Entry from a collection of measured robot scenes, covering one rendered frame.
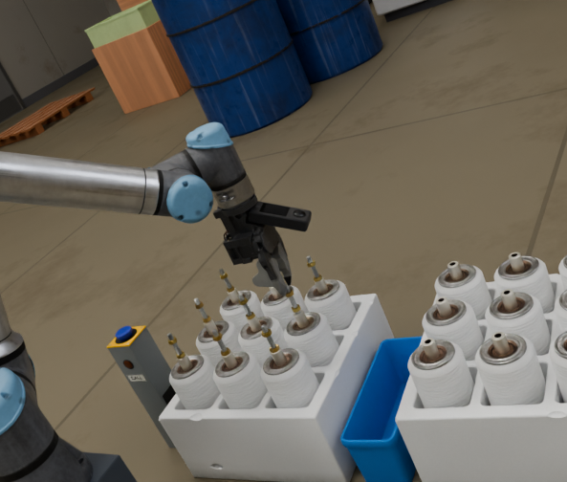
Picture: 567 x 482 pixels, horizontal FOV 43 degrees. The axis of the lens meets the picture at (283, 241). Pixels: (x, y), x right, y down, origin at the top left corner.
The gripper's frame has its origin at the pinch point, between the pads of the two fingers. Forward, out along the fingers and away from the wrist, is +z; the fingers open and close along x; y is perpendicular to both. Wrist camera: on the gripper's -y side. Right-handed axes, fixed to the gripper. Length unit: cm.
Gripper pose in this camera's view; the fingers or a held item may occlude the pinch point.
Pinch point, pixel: (288, 284)
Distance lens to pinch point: 143.3
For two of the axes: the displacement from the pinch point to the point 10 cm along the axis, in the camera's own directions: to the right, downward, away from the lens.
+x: -2.6, 5.1, -8.2
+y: -8.9, 2.2, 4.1
